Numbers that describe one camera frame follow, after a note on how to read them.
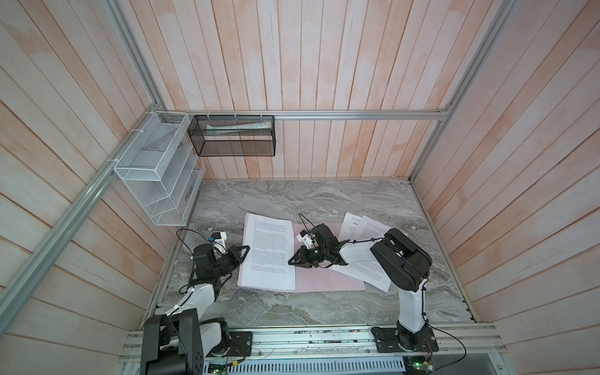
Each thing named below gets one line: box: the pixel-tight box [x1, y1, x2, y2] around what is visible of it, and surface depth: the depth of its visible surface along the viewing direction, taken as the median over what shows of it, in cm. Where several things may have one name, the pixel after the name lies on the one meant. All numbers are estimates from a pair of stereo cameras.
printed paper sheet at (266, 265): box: [237, 212, 297, 291], surface depth 91 cm
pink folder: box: [236, 212, 366, 293], surface depth 88 cm
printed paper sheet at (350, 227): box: [337, 211, 363, 243], surface depth 106 cm
